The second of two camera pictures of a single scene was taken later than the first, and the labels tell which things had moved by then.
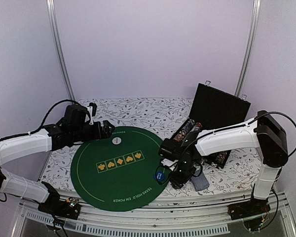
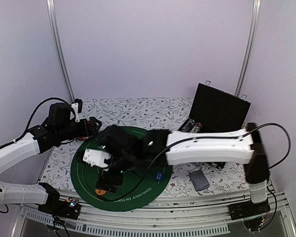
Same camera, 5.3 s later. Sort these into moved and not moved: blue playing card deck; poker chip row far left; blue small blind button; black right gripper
Moved: black right gripper
Not moved: blue playing card deck; poker chip row far left; blue small blind button
